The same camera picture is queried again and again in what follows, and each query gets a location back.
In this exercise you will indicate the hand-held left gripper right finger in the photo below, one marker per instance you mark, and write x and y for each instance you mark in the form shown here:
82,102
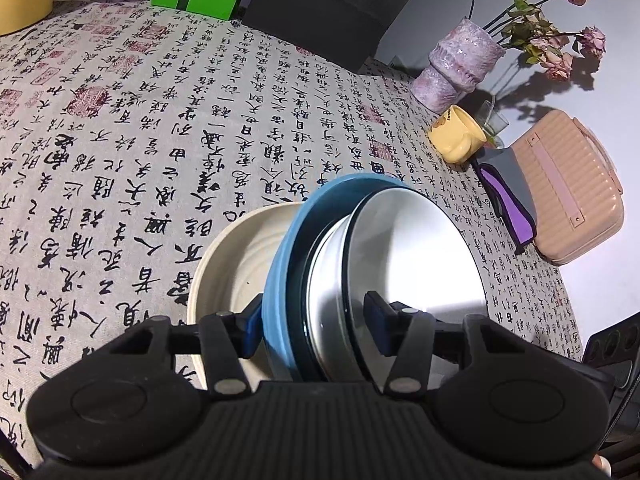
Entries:
377,320

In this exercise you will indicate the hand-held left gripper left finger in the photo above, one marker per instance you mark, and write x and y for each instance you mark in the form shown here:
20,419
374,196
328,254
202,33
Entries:
252,322

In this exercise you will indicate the blue bowl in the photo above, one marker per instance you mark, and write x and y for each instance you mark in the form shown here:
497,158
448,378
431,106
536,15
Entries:
285,280

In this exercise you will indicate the white bowl with black rim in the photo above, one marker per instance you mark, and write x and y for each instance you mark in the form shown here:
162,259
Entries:
325,300
425,260

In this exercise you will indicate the cream plate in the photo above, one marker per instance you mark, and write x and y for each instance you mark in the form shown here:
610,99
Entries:
235,260

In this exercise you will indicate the person's right hand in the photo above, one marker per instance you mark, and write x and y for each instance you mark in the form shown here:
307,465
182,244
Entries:
602,467

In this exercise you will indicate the small pink suitcase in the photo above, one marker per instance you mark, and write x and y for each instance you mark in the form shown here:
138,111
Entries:
565,185

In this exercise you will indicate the grey and purple pouch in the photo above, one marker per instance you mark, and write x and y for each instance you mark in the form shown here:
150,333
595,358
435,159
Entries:
505,200

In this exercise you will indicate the yellow mug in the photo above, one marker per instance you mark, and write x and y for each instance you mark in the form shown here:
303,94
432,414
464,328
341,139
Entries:
450,135

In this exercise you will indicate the clear glass cup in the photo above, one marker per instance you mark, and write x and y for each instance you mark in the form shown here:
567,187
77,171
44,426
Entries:
495,125

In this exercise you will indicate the black paper bag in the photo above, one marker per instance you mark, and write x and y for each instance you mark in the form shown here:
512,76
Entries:
325,10

